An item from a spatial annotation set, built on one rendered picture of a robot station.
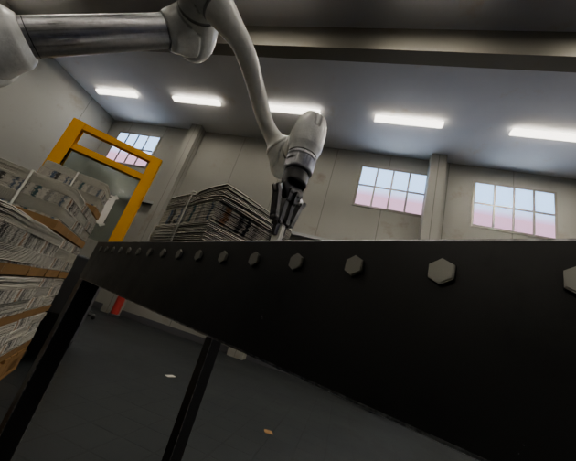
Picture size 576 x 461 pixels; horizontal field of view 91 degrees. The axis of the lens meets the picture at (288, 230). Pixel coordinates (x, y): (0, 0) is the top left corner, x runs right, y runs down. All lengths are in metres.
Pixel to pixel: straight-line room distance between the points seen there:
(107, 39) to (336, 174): 5.84
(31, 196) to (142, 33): 0.97
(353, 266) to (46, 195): 1.64
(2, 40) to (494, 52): 4.61
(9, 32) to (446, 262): 1.10
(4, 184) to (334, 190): 5.53
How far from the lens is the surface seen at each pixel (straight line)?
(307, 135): 0.85
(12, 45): 1.12
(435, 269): 0.21
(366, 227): 6.03
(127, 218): 2.85
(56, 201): 1.76
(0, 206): 1.18
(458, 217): 6.52
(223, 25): 1.02
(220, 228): 0.78
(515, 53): 4.89
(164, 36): 1.17
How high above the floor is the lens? 0.71
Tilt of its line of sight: 19 degrees up
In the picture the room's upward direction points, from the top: 17 degrees clockwise
